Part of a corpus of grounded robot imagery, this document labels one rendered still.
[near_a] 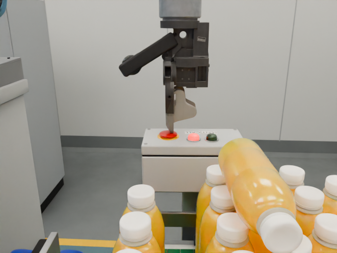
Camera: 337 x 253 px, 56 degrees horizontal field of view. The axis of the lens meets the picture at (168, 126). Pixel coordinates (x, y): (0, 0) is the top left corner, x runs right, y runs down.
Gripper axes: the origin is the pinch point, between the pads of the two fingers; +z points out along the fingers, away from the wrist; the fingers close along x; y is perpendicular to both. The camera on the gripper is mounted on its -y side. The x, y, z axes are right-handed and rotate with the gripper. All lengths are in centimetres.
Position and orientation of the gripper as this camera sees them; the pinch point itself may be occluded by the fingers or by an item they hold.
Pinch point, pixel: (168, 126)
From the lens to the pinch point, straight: 62.7
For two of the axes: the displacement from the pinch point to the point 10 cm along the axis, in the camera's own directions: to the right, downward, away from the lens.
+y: 10.0, 0.0, -0.2
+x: 0.2, -3.2, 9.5
